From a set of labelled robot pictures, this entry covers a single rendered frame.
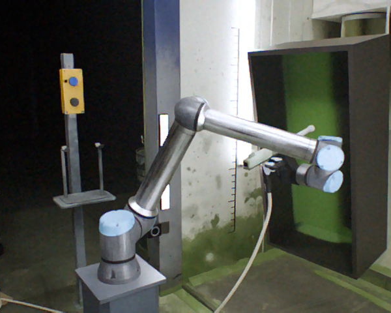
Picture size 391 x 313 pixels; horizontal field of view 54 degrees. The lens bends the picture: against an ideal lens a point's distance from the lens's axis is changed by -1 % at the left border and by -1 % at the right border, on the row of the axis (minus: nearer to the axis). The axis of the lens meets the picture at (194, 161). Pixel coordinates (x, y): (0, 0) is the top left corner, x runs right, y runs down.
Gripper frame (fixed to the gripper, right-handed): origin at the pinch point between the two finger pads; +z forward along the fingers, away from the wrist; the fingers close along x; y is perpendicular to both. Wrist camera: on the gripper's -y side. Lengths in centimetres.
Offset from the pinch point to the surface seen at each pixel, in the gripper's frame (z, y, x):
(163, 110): 90, -11, 11
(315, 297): 12, 127, 45
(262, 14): 84, -50, 111
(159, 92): 90, -23, 12
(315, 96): 17, -6, 69
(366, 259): -28, 71, 38
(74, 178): 113, 15, -49
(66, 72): 110, -48, -33
